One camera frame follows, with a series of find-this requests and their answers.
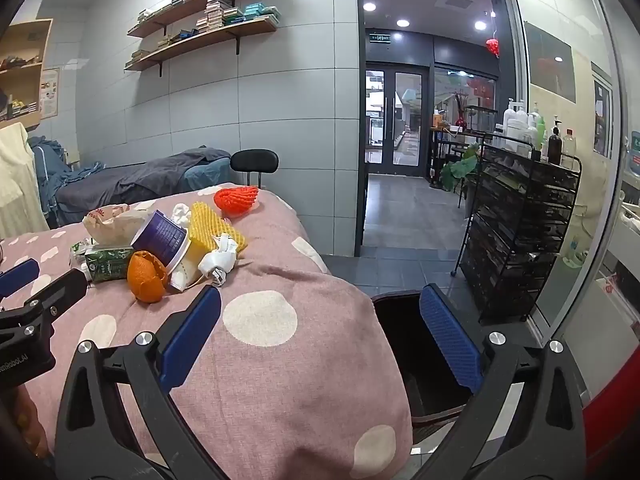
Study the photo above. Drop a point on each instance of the dark brown pump bottle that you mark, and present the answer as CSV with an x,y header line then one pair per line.
x,y
554,145

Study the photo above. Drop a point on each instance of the green bottle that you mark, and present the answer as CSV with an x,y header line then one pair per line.
x,y
539,132

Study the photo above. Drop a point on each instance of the grey covered massage bed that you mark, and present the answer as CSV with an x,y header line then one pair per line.
x,y
135,180

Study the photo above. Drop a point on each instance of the cream cloth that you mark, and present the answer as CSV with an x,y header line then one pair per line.
x,y
15,185

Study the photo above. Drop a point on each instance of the yellow foam fruit net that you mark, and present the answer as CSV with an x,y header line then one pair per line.
x,y
207,225

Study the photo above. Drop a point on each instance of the white tissue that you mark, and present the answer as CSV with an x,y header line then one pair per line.
x,y
181,214

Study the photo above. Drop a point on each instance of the orange peel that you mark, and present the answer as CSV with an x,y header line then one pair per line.
x,y
145,275

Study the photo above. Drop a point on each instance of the red foam fruit net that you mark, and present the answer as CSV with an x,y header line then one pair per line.
x,y
236,201

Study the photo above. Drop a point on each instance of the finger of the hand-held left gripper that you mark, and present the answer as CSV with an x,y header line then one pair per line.
x,y
60,286
17,276

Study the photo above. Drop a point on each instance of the blue cloth pile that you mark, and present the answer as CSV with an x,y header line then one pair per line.
x,y
47,165

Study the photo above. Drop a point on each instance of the red hanging decoration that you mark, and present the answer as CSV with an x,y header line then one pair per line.
x,y
493,46

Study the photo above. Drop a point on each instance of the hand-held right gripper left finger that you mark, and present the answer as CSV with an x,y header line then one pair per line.
x,y
192,335

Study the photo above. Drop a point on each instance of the red vase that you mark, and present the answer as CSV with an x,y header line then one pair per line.
x,y
459,120

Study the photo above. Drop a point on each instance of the wooden wall cabinet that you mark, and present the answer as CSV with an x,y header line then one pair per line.
x,y
30,75

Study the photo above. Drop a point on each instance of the black stool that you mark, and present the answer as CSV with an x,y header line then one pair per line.
x,y
254,160

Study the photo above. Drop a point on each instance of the green leafy plant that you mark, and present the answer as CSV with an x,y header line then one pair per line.
x,y
460,167

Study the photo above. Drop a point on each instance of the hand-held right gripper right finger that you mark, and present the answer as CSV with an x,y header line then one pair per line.
x,y
450,340

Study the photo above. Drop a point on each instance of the green exit sign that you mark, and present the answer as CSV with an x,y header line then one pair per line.
x,y
381,37

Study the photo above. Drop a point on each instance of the beige plastic bag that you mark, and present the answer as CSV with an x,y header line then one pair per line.
x,y
117,222

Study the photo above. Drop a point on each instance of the green drink carton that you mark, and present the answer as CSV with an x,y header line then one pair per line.
x,y
107,262

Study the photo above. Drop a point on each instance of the dark wall picture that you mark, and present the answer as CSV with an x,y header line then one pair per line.
x,y
550,62

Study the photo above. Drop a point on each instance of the wooden wall shelf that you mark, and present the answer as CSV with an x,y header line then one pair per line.
x,y
200,40
200,5

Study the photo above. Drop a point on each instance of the clear bottle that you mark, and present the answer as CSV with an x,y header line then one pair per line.
x,y
569,150

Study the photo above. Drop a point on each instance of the wall poster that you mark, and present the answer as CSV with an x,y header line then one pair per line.
x,y
50,92

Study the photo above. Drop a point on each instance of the bottles on rack top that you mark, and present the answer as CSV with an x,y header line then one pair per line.
x,y
515,117

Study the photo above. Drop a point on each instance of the person's left hand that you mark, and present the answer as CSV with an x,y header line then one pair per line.
x,y
25,415

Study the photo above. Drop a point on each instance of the glass double door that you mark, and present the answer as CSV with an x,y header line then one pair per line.
x,y
405,115

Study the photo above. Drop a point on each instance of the red plastic base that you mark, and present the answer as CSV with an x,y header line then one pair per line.
x,y
612,410

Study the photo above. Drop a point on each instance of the pink polka dot blanket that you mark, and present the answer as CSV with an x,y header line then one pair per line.
x,y
280,385

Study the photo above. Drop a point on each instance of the dark trash bin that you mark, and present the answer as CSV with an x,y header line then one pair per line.
x,y
400,340

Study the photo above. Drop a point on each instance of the purple paper cup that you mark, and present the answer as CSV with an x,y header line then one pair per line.
x,y
160,237

